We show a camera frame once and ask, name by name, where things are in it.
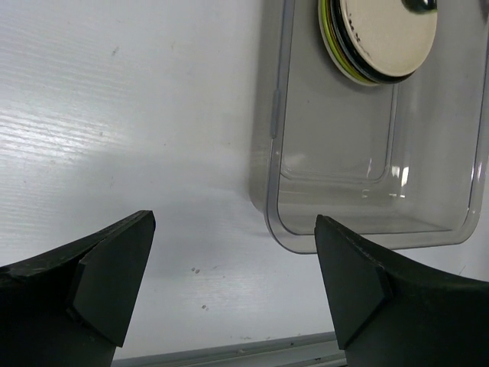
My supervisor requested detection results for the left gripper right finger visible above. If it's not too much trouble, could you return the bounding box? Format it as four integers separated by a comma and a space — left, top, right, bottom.
314, 216, 488, 366

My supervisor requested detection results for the clear grey plastic bin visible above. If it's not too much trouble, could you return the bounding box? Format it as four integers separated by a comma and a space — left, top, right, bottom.
250, 1, 488, 254

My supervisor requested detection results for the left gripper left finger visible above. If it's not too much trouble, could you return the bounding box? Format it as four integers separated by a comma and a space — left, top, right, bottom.
1, 210, 155, 366

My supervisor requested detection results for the cream plate with black brushstroke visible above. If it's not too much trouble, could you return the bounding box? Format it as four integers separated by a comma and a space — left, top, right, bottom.
316, 0, 383, 88

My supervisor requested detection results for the cream plate with black patch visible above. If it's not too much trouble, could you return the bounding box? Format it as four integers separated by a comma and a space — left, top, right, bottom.
333, 0, 438, 78

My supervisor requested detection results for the aluminium front rail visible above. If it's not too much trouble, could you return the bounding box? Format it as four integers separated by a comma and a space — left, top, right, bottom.
112, 333, 348, 366

